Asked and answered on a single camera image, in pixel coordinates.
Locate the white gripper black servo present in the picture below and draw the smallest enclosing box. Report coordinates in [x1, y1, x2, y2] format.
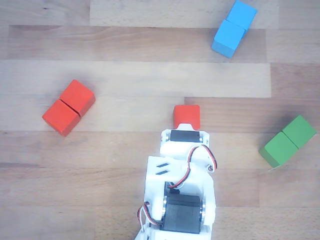
[159, 122, 210, 161]

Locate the long red block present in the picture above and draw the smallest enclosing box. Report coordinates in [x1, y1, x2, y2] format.
[41, 79, 97, 138]

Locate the long blue block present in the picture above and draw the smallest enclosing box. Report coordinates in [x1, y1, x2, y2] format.
[211, 0, 258, 59]

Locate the long green block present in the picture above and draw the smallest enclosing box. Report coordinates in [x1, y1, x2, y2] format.
[258, 114, 317, 169]

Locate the red black white servo cable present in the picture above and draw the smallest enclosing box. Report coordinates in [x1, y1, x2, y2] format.
[171, 144, 218, 189]

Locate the small red cube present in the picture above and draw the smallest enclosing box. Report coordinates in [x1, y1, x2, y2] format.
[172, 104, 201, 130]

